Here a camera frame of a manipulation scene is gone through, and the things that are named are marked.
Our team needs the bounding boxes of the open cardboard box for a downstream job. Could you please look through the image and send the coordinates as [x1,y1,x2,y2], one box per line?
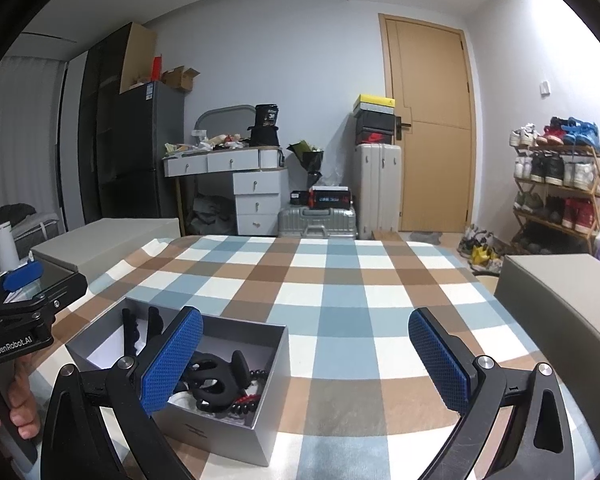
[161,66,202,93]

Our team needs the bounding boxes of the white drawer dresser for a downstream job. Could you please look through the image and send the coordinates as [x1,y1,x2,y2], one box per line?
[161,146,289,237]

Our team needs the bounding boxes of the slim black hair clip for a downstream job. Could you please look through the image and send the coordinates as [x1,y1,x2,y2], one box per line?
[121,305,165,357]

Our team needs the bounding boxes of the white bottle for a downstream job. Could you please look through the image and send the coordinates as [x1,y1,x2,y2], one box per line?
[0,222,22,274]

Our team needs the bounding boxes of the clutter of small packets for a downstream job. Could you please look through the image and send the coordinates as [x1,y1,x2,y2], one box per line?
[164,131,255,155]

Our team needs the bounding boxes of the grey cardboard box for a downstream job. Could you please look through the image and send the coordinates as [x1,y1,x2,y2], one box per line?
[65,296,289,467]

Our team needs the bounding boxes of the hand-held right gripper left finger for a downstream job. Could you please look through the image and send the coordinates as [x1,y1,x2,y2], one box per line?
[40,306,205,480]

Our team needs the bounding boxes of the large black claw hair clip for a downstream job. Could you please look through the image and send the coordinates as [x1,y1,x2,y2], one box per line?
[184,350,252,414]

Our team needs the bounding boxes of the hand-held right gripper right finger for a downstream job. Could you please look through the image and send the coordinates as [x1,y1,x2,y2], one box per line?
[408,308,577,480]

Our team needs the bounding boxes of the black wrapped bouquet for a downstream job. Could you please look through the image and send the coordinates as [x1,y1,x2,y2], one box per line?
[286,140,327,192]

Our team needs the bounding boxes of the oval mirror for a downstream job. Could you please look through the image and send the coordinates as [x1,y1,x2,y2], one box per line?
[194,103,257,147]

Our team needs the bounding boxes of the grey padded stool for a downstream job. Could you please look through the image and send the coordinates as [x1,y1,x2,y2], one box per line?
[494,254,600,413]
[30,217,182,285]

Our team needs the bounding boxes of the white suitcase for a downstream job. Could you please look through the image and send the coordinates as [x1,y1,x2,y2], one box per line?
[352,143,404,242]

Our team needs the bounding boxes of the checkered tablecloth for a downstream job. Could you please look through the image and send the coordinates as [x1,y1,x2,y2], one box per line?
[30,233,583,480]

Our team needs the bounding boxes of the flat cardboard sheet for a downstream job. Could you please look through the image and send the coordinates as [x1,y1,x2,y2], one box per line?
[119,22,159,94]

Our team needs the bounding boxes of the white tissue paper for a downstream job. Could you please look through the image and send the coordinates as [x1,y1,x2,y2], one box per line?
[169,389,197,412]

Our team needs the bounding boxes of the dark grey bag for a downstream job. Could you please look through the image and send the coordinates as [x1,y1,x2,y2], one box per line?
[186,194,237,236]

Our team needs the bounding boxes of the wooden door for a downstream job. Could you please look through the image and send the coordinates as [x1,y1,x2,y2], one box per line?
[378,12,477,234]

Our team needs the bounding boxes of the yellow shoe box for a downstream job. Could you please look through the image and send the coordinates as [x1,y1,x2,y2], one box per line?
[354,93,397,114]

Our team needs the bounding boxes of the black coil hair tie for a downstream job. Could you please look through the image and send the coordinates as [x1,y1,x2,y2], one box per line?
[229,402,257,427]

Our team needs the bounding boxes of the black paper bag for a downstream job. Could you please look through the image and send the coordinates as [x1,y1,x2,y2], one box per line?
[249,104,282,149]

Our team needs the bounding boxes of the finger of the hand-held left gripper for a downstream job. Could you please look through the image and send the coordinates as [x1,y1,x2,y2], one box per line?
[4,265,89,312]
[2,261,45,292]

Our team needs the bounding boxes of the white curtain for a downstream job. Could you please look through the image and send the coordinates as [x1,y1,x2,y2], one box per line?
[0,54,70,222]

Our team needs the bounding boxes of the person's left hand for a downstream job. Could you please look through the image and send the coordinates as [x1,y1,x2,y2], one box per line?
[6,354,44,439]

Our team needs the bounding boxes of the loose pile of shoes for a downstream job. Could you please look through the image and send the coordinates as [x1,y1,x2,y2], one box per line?
[456,224,507,270]

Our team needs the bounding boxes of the silver suitcase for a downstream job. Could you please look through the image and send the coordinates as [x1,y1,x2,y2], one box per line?
[278,205,358,240]

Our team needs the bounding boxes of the wooden shoe rack with shoes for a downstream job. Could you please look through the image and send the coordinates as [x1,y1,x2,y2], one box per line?
[509,116,600,253]

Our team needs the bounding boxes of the black wardrobe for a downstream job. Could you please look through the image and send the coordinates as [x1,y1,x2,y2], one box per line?
[77,22,135,233]

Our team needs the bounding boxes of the red bead bracelet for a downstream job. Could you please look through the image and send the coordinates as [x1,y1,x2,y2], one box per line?
[234,369,272,417]

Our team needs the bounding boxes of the grey refrigerator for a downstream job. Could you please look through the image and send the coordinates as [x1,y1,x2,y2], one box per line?
[97,80,187,237]

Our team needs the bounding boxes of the red and black shoe box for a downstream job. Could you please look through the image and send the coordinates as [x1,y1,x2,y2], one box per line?
[354,127,402,146]

